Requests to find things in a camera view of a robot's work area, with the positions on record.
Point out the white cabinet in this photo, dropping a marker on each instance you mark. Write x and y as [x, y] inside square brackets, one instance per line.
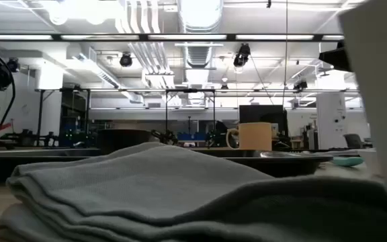
[331, 117]

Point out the black plastic tray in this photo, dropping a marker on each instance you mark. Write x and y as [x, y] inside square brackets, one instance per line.
[281, 168]

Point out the grey office chair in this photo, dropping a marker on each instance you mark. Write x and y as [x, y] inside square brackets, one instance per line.
[353, 140]

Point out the orange mug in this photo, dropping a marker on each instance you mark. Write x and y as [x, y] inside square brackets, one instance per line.
[254, 136]

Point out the grey cloth napkin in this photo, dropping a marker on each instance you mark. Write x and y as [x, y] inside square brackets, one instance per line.
[146, 174]

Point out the silver ventilation duct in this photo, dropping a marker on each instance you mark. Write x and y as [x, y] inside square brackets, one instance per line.
[200, 13]

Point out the black ceiling spot lamp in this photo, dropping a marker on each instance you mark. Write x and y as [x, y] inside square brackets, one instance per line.
[125, 60]
[241, 57]

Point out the black computer monitor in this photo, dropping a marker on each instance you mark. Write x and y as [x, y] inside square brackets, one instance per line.
[264, 113]

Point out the distant black rig frame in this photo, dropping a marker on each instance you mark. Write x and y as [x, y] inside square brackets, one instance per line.
[190, 90]

